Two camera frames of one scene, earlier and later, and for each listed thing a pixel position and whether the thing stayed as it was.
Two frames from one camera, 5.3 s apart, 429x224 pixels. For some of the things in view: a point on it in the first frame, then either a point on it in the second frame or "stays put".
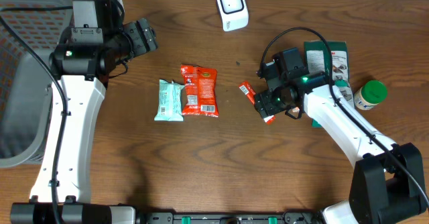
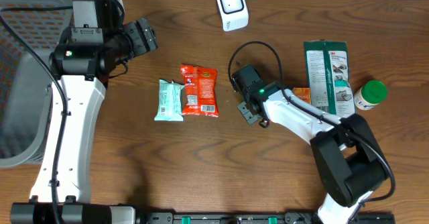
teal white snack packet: [169, 101] stays put
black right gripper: [264, 104] to [247, 115]
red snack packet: [199, 90] stays put
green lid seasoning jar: [370, 94] stays put
